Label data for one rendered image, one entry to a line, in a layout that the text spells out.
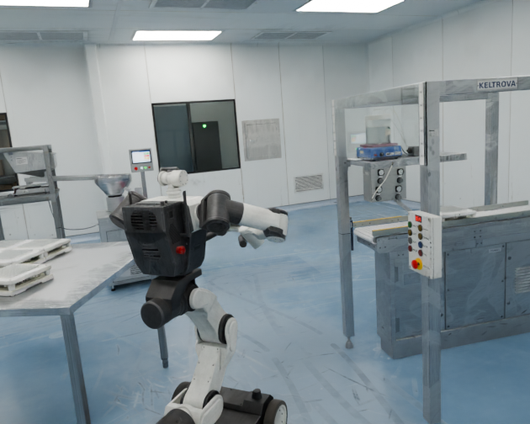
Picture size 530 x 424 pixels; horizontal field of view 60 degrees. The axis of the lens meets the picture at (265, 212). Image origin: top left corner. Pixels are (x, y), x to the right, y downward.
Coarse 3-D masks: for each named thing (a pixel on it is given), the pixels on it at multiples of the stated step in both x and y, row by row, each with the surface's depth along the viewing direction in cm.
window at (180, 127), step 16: (160, 112) 725; (176, 112) 734; (192, 112) 743; (208, 112) 753; (224, 112) 763; (160, 128) 729; (176, 128) 738; (192, 128) 747; (208, 128) 757; (224, 128) 766; (160, 144) 732; (176, 144) 741; (192, 144) 751; (208, 144) 760; (224, 144) 770; (160, 160) 736; (176, 160) 745; (192, 160) 755; (208, 160) 764; (224, 160) 774
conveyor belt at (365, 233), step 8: (512, 208) 317; (520, 208) 315; (528, 208) 313; (520, 216) 292; (384, 224) 298; (392, 224) 297; (400, 224) 295; (464, 224) 283; (360, 232) 285; (368, 232) 279; (368, 240) 273
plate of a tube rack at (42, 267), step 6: (24, 264) 228; (30, 264) 227; (36, 264) 226; (42, 264) 225; (30, 270) 216; (36, 270) 216; (42, 270) 219; (18, 276) 208; (24, 276) 209; (30, 276) 212; (0, 282) 203; (6, 282) 202; (12, 282) 202; (18, 282) 205
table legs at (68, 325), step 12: (156, 276) 291; (72, 324) 190; (72, 336) 190; (72, 348) 190; (72, 360) 192; (72, 372) 193; (72, 384) 194; (84, 384) 197; (84, 396) 197; (84, 408) 196; (84, 420) 196
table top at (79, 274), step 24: (48, 264) 252; (72, 264) 249; (96, 264) 245; (120, 264) 241; (48, 288) 211; (72, 288) 208; (96, 288) 208; (0, 312) 188; (24, 312) 187; (48, 312) 186; (72, 312) 187
